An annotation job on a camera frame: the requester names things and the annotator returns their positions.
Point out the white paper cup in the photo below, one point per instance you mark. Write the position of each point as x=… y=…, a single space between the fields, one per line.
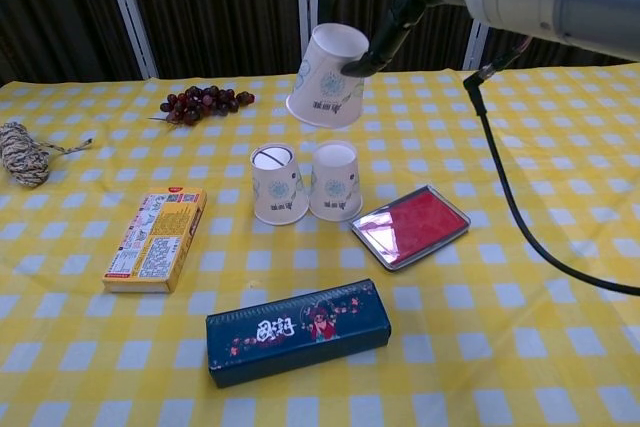
x=325 y=82
x=336 y=187

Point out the white paper cup line-marked bottom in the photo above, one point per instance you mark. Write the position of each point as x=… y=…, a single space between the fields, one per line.
x=280 y=192

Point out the yellow checkered tablecloth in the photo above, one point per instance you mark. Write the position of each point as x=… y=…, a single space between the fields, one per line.
x=450 y=347

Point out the red ink pad tin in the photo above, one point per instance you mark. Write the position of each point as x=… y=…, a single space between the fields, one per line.
x=415 y=227

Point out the dark red grape bunch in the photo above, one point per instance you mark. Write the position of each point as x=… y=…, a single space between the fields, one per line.
x=200 y=102

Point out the yellow cardboard box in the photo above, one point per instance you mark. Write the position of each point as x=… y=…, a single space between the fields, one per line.
x=155 y=242

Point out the dark blue printed box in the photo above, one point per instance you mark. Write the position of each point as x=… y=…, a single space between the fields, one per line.
x=295 y=332

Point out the white partition post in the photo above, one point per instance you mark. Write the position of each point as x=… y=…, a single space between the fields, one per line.
x=307 y=7
x=477 y=47
x=131 y=12

